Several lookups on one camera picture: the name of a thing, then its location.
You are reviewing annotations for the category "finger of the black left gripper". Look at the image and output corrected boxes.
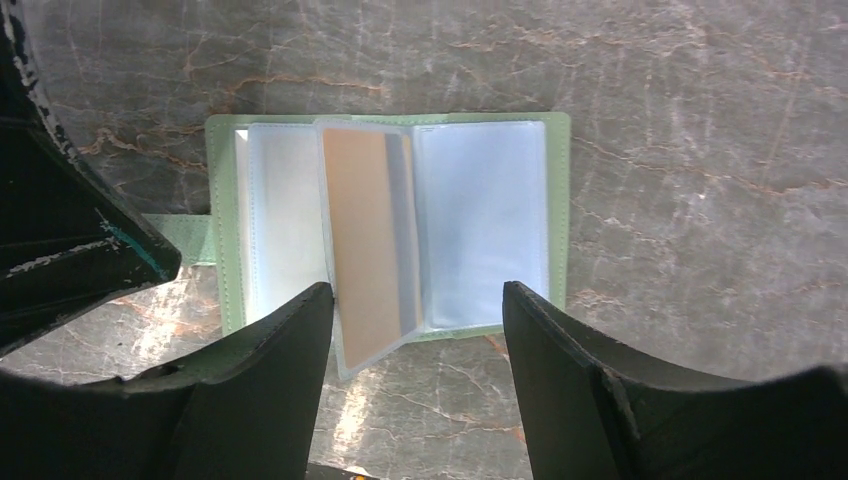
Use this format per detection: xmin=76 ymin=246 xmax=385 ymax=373
xmin=1 ymin=1 xmax=182 ymax=355

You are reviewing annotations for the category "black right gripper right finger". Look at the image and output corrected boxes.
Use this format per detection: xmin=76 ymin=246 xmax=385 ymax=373
xmin=502 ymin=281 xmax=847 ymax=479

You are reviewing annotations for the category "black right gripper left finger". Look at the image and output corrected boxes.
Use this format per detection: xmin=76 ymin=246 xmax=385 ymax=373
xmin=1 ymin=282 xmax=334 ymax=479

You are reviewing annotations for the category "green card holder wallet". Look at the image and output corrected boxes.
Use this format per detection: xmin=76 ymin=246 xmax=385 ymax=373
xmin=151 ymin=112 xmax=571 ymax=378

